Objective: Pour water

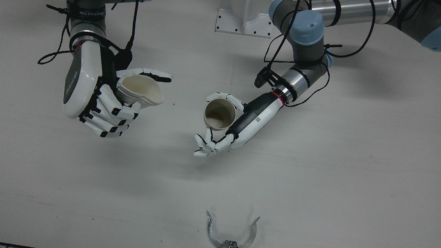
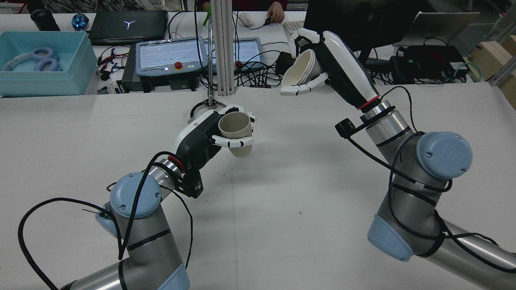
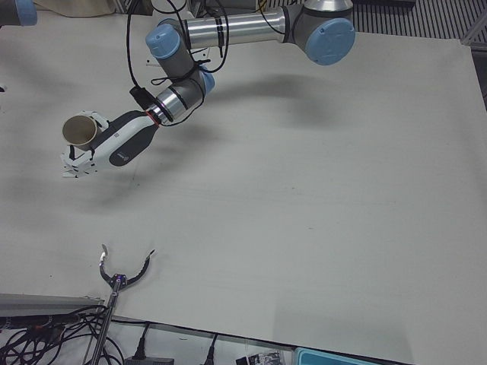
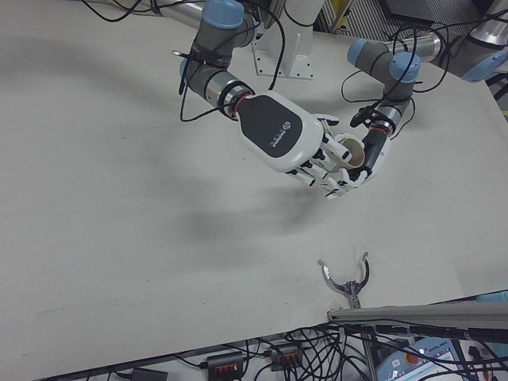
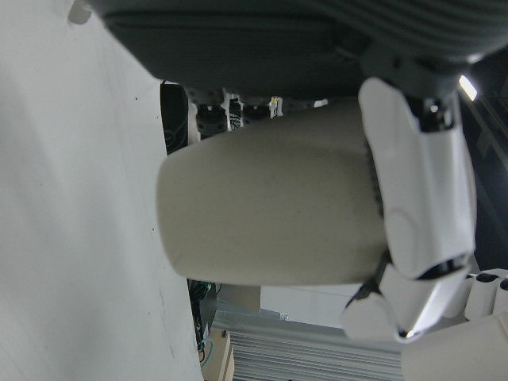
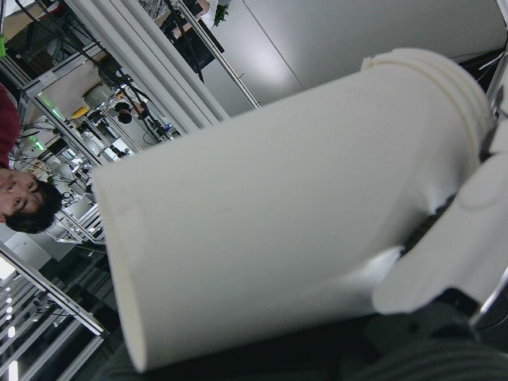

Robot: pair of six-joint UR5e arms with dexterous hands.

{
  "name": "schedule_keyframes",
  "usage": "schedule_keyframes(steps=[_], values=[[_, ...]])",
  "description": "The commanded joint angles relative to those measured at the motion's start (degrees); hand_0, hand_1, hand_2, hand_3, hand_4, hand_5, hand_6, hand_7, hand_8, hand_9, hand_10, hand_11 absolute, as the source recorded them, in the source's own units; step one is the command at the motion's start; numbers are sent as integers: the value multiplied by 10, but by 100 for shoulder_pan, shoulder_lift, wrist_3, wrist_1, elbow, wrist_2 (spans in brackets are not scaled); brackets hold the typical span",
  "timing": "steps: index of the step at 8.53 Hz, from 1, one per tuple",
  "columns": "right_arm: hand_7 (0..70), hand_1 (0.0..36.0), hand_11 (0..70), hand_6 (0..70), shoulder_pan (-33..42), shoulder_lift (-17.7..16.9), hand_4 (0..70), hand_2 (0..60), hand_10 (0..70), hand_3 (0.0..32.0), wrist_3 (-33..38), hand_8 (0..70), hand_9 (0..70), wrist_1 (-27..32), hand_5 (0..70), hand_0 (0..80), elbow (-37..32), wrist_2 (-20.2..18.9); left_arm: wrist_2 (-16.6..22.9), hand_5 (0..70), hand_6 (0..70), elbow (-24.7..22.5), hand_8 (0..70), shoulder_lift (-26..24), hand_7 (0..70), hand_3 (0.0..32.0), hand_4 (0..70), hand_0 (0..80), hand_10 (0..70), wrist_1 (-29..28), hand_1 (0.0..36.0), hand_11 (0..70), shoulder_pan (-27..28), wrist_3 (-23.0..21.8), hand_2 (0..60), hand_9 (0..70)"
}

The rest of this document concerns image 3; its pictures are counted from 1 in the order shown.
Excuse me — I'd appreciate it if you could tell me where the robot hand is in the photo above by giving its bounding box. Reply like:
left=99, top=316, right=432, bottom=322
left=59, top=109, right=158, bottom=180

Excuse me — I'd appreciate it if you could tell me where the cream paper cup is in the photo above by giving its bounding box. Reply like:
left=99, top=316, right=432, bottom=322
left=62, top=115, right=101, bottom=151

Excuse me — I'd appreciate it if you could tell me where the metal claw grabber tool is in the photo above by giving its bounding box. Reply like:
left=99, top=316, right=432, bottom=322
left=84, top=243, right=158, bottom=365

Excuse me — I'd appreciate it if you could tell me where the beige cloth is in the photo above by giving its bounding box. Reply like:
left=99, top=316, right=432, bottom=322
left=33, top=0, right=123, bottom=18

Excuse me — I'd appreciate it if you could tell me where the black power adapter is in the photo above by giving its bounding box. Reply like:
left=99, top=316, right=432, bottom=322
left=124, top=354, right=177, bottom=365

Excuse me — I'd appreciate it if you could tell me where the black power plug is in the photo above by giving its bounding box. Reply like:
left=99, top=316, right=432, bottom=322
left=204, top=332, right=221, bottom=365

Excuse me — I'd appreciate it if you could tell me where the blue plastic tray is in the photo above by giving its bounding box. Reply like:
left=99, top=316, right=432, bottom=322
left=294, top=346, right=415, bottom=365

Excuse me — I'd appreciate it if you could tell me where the dark ribbed grille panel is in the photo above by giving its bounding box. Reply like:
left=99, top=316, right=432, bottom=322
left=352, top=0, right=487, bottom=50

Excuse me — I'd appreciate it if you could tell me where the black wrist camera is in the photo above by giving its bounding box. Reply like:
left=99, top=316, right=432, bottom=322
left=129, top=86, right=155, bottom=113

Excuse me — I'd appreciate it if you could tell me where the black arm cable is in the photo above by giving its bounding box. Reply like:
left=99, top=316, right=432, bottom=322
left=125, top=0, right=230, bottom=90

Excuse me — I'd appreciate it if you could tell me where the aluminium table rail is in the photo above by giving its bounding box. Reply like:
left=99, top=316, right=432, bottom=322
left=0, top=291, right=107, bottom=317

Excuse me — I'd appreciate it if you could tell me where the black cable bundle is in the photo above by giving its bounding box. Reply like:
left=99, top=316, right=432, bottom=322
left=0, top=306, right=127, bottom=365

